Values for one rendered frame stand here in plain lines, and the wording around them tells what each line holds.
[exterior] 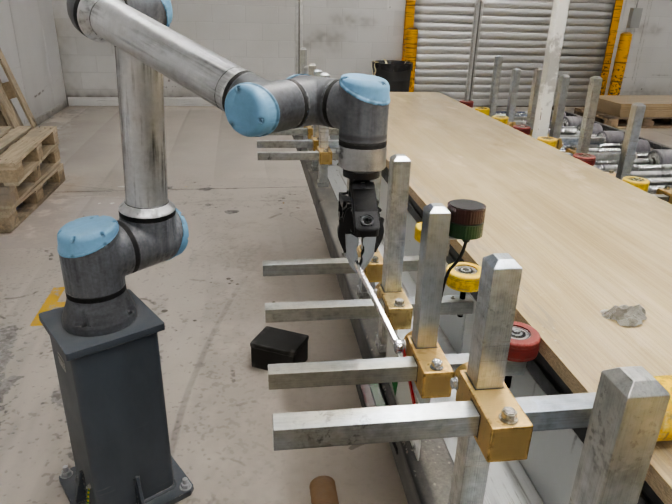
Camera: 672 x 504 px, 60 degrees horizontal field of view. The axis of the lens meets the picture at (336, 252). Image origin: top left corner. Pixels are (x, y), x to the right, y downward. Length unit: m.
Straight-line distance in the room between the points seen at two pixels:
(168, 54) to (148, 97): 0.37
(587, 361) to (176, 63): 0.88
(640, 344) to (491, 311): 0.44
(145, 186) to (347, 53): 7.40
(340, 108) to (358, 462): 1.32
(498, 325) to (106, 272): 1.10
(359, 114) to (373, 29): 7.86
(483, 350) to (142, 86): 1.09
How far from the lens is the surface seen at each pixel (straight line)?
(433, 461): 1.05
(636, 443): 0.52
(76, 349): 1.59
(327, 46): 8.79
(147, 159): 1.58
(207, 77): 1.11
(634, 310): 1.17
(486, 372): 0.75
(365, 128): 1.05
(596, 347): 1.05
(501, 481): 1.16
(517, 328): 1.03
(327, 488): 1.86
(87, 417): 1.71
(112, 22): 1.32
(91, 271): 1.57
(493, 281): 0.68
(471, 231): 0.92
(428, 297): 0.96
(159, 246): 1.65
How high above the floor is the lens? 1.41
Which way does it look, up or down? 23 degrees down
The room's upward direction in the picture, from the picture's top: 2 degrees clockwise
